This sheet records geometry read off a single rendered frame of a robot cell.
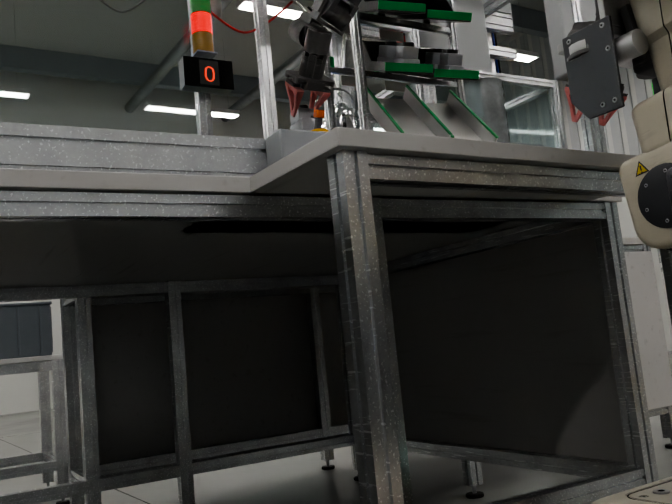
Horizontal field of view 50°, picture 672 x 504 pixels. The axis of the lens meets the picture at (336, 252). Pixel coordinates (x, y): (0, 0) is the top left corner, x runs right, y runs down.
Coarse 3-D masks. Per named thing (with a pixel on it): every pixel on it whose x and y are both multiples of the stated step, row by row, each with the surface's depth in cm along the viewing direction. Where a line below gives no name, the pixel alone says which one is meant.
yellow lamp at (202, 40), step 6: (192, 36) 170; (198, 36) 169; (204, 36) 169; (210, 36) 170; (192, 42) 171; (198, 42) 169; (204, 42) 169; (210, 42) 170; (198, 48) 169; (204, 48) 169; (210, 48) 170
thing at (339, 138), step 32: (352, 128) 106; (288, 160) 117; (320, 160) 112; (480, 160) 122; (512, 160) 125; (544, 160) 128; (576, 160) 133; (608, 160) 138; (256, 192) 130; (288, 192) 132; (320, 192) 135; (384, 192) 141; (416, 192) 144; (448, 192) 147; (480, 192) 151; (512, 192) 154; (256, 224) 162; (288, 224) 166; (320, 224) 170; (416, 224) 185
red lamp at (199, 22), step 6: (198, 12) 170; (204, 12) 170; (192, 18) 170; (198, 18) 170; (204, 18) 170; (210, 18) 171; (192, 24) 170; (198, 24) 169; (204, 24) 170; (210, 24) 171; (192, 30) 170; (198, 30) 169; (204, 30) 170; (210, 30) 171
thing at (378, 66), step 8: (368, 48) 199; (376, 48) 200; (352, 56) 193; (368, 56) 183; (376, 56) 201; (352, 64) 193; (368, 64) 183; (376, 64) 178; (384, 64) 174; (392, 64) 174; (400, 64) 175; (408, 64) 175; (416, 64) 176; (424, 64) 177; (432, 64) 177; (392, 72) 174; (400, 72) 175; (408, 72) 176; (416, 72) 177; (424, 72) 178; (432, 72) 178
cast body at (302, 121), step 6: (300, 108) 166; (306, 108) 167; (300, 114) 165; (306, 114) 166; (312, 114) 167; (294, 120) 167; (300, 120) 164; (306, 120) 165; (312, 120) 165; (294, 126) 167; (300, 126) 165; (306, 126) 164; (312, 126) 165
